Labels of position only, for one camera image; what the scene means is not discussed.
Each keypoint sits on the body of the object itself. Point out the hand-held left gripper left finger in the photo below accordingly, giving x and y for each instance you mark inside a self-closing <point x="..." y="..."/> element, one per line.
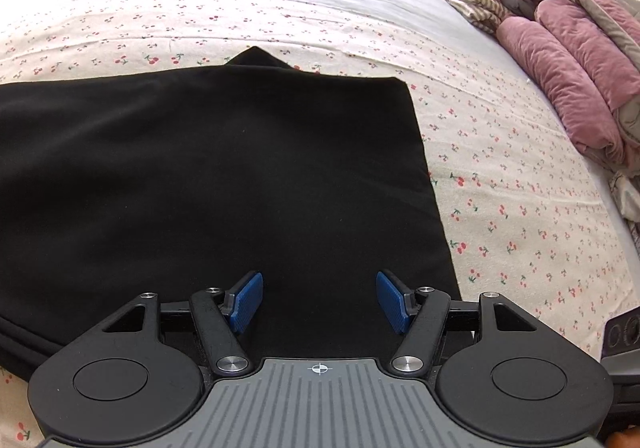
<point x="246" y="300"/>

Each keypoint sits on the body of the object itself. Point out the pink velvet blanket pile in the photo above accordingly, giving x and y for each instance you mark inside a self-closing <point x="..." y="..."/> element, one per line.
<point x="560" y="62"/>

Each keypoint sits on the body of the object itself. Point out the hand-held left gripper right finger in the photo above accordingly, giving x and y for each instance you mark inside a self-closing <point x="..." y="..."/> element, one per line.
<point x="392" y="300"/>

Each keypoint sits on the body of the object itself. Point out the black pants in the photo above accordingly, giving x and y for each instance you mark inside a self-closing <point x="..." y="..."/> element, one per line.
<point x="200" y="188"/>

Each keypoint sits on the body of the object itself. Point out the white crumpled towel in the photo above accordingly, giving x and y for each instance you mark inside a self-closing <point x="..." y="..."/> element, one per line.
<point x="627" y="198"/>

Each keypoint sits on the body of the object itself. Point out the striped folded cloth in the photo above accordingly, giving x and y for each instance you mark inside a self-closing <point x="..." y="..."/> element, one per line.
<point x="467" y="0"/>

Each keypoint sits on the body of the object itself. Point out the cherry print sheet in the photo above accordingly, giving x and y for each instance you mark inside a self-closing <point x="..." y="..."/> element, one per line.
<point x="500" y="208"/>

